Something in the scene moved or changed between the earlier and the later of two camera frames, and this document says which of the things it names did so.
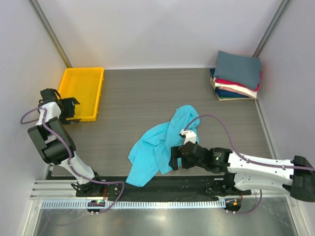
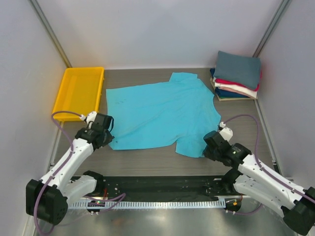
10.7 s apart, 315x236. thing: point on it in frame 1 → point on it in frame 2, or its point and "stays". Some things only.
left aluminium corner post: [41, 16] stays
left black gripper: [70, 103] → [108, 139]
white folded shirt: [245, 92] stays
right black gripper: [174, 154] → [206, 153]
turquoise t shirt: [152, 151] → [159, 114]
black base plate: [170, 187] stays
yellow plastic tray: [85, 84] stays
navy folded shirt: [223, 93] stays
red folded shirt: [219, 80] stays
